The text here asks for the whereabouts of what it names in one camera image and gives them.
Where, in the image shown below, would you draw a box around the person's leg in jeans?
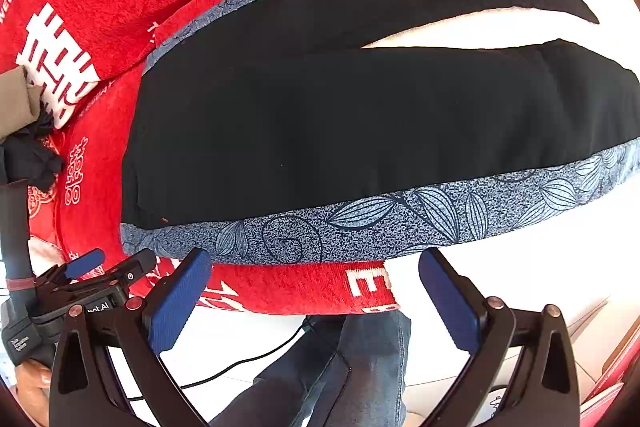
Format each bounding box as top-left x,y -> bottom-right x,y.
209,310 -> 411,427

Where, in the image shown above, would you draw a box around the cream cloth on sofa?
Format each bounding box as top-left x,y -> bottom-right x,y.
301,0 -> 640,253

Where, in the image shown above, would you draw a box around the person's left hand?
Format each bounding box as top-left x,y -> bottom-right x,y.
15,360 -> 52,426

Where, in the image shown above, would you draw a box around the black cable on floor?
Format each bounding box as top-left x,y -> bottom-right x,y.
124,321 -> 307,403

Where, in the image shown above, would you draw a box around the red sofa cover white lettering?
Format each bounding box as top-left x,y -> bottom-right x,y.
1,0 -> 395,314

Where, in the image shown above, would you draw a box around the black pants with blue trim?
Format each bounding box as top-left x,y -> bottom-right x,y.
119,0 -> 639,265

